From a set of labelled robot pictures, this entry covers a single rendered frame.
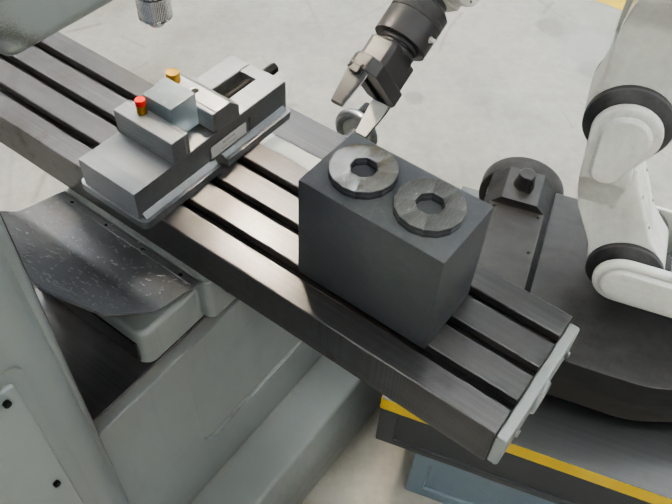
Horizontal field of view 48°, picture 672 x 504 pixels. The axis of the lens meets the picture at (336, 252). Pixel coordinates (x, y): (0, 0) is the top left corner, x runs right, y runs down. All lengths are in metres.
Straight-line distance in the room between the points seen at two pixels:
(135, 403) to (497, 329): 0.58
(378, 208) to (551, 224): 0.87
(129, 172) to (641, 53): 0.79
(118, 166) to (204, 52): 1.99
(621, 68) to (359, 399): 1.02
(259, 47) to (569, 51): 1.27
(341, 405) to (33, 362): 1.02
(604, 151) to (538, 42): 2.06
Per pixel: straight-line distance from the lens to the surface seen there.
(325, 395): 1.83
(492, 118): 2.90
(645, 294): 1.54
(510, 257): 1.63
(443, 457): 1.75
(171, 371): 1.29
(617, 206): 1.45
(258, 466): 1.75
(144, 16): 1.09
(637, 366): 1.58
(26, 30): 0.81
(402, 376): 1.01
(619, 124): 1.27
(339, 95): 1.10
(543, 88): 3.10
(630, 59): 1.27
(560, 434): 1.65
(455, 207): 0.92
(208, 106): 1.19
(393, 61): 1.14
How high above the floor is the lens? 1.80
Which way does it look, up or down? 50 degrees down
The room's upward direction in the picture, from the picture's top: 4 degrees clockwise
